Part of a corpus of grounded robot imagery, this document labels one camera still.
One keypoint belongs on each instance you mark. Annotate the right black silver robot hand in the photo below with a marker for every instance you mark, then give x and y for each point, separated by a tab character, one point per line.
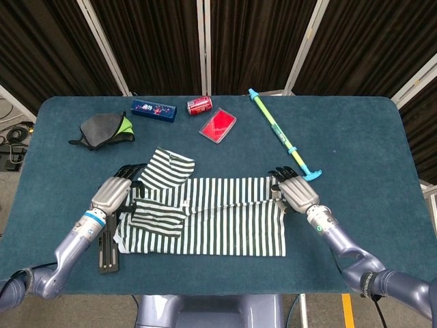
300	194

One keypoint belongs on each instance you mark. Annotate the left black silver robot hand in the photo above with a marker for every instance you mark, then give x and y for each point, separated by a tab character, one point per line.
111	194

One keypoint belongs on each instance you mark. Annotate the black white striped shirt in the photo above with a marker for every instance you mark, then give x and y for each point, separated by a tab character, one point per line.
222	222

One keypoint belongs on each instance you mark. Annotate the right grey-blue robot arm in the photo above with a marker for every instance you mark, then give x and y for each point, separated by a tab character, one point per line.
345	246

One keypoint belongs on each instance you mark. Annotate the black folding laptop stand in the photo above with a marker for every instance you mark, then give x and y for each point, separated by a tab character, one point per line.
109	253

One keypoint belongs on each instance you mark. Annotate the teal yellow long stick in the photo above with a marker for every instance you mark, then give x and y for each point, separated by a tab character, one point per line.
278	131

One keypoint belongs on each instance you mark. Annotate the grey green folded cloth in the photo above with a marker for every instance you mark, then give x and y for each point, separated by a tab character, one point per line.
99	128

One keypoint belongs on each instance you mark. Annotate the long blue printed box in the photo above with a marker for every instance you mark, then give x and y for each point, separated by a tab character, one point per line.
153	110

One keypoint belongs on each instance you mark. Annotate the black floor device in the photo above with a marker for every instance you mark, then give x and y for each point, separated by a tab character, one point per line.
12	159

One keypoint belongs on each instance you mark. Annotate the red flat ink pad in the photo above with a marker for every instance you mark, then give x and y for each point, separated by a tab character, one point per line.
218	125

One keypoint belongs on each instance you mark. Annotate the white table leg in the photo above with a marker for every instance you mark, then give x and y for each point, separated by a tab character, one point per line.
304	311

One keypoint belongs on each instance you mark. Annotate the red soda can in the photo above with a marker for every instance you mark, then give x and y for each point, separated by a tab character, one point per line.
199	106

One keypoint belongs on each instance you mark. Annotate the dark pleated curtain panel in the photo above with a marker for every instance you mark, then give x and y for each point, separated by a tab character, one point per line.
421	136
153	44
372	44
37	44
256	44

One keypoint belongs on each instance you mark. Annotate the grey-blue robot torso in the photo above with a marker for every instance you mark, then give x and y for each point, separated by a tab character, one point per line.
205	311

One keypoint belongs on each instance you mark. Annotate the white partition base frame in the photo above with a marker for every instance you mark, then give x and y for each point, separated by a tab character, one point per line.
431	191

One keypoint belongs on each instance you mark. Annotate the white partition frame post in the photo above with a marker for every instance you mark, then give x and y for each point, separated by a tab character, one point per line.
414	85
102	44
17	102
200	48
305	48

